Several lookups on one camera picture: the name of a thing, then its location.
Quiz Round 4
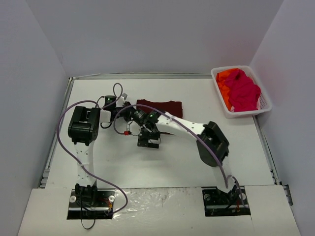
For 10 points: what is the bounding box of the maroon t shirt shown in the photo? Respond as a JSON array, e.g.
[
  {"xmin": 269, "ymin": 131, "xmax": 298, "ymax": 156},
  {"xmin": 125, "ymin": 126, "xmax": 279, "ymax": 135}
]
[{"xmin": 136, "ymin": 98, "xmax": 184, "ymax": 135}]

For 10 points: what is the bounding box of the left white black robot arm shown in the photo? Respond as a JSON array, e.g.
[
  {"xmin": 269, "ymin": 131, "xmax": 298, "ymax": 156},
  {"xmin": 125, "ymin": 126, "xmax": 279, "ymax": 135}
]
[{"xmin": 64, "ymin": 100, "xmax": 123, "ymax": 206}]

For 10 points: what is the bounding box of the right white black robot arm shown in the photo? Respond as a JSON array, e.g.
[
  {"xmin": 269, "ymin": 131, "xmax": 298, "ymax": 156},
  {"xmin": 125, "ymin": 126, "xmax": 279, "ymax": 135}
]
[{"xmin": 130, "ymin": 109, "xmax": 236, "ymax": 203}]

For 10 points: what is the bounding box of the orange t shirt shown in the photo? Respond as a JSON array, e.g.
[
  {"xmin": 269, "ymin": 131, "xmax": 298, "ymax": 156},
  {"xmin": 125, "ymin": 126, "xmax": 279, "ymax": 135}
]
[{"xmin": 216, "ymin": 68, "xmax": 237, "ymax": 111}]

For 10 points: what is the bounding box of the pink t shirt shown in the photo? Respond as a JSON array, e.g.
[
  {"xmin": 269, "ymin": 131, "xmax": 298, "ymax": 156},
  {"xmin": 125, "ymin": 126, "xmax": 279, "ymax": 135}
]
[{"xmin": 224, "ymin": 68, "xmax": 261, "ymax": 112}]

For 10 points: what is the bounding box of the white plastic basket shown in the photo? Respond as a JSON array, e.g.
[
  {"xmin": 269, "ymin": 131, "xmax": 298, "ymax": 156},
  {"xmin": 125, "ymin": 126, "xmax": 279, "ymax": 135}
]
[{"xmin": 211, "ymin": 65, "xmax": 272, "ymax": 118}]

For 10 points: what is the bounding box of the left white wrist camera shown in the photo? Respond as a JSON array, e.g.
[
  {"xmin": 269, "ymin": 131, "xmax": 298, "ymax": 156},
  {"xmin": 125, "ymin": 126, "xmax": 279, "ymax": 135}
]
[{"xmin": 117, "ymin": 93, "xmax": 127, "ymax": 103}]

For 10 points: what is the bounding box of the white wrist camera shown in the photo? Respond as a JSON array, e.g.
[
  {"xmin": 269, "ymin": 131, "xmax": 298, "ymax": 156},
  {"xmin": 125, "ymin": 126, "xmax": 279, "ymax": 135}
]
[
  {"xmin": 117, "ymin": 93, "xmax": 127, "ymax": 103},
  {"xmin": 123, "ymin": 121, "xmax": 137, "ymax": 136}
]

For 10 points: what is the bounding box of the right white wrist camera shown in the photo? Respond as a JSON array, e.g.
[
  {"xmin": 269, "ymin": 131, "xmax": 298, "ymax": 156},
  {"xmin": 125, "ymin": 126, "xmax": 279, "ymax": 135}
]
[{"xmin": 123, "ymin": 121, "xmax": 137, "ymax": 136}]

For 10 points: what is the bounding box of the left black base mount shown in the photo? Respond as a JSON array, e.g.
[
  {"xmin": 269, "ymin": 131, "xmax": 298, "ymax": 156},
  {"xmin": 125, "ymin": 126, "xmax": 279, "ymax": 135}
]
[{"xmin": 67, "ymin": 189, "xmax": 114, "ymax": 220}]

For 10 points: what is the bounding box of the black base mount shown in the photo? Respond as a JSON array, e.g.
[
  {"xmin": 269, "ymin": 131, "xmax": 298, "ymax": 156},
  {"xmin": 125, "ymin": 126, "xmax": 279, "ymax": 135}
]
[
  {"xmin": 67, "ymin": 189, "xmax": 114, "ymax": 220},
  {"xmin": 202, "ymin": 186, "xmax": 251, "ymax": 217}
]

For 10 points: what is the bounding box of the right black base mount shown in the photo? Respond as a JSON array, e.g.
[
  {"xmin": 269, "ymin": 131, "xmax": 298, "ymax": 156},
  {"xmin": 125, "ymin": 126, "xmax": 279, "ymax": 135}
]
[{"xmin": 202, "ymin": 186, "xmax": 251, "ymax": 217}]

